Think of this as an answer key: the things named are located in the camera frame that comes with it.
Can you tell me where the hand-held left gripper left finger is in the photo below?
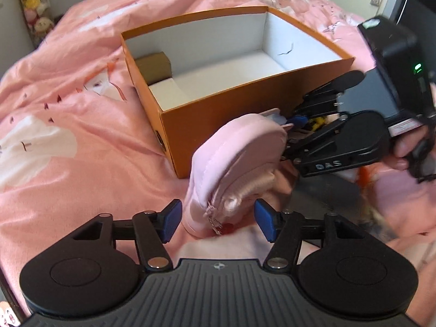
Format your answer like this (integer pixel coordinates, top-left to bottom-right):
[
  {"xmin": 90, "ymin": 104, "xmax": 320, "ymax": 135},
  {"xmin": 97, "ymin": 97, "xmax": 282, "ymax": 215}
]
[{"xmin": 73, "ymin": 199, "xmax": 183, "ymax": 270}]

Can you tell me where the hanging pile of plush toys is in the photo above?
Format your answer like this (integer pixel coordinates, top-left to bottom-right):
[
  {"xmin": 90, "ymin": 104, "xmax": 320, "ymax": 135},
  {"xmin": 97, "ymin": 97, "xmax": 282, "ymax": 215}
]
[{"xmin": 17, "ymin": 0, "xmax": 56, "ymax": 46}]

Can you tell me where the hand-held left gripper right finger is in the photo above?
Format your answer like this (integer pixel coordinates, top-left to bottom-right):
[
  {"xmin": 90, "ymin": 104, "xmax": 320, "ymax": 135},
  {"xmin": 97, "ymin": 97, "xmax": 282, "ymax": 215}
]
[{"xmin": 254, "ymin": 198, "xmax": 368, "ymax": 270}]

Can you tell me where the orange cardboard box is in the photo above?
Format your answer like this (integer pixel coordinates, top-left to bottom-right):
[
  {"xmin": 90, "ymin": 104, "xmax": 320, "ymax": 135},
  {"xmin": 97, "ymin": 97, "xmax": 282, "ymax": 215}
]
[{"xmin": 121, "ymin": 5, "xmax": 355, "ymax": 179}]

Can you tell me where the small brown cardboard box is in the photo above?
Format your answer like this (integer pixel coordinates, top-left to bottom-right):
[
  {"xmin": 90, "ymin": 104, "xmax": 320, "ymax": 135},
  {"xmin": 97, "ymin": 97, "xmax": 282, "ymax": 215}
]
[{"xmin": 134, "ymin": 52, "xmax": 172, "ymax": 85}]

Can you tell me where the pink printed blanket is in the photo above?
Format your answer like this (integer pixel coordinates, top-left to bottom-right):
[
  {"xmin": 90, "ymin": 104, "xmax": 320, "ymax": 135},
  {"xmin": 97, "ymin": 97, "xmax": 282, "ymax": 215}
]
[{"xmin": 0, "ymin": 0, "xmax": 436, "ymax": 318}]

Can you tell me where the person's right hand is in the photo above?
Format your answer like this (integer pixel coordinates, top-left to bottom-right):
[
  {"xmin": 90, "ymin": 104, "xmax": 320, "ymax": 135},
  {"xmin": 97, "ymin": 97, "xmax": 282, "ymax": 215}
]
[{"xmin": 392, "ymin": 128, "xmax": 426, "ymax": 171}]

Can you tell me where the pink fabric zipper pouch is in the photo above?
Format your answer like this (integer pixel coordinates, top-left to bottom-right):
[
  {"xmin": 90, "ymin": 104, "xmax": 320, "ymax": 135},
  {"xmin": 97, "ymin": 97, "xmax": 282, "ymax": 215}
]
[{"xmin": 182, "ymin": 108, "xmax": 293, "ymax": 237}]

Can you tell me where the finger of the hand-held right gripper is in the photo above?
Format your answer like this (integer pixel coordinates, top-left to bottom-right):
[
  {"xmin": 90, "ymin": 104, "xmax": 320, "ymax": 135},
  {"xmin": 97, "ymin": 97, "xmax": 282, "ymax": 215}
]
[
  {"xmin": 282, "ymin": 114, "xmax": 355, "ymax": 178},
  {"xmin": 293, "ymin": 71, "xmax": 366, "ymax": 119}
]

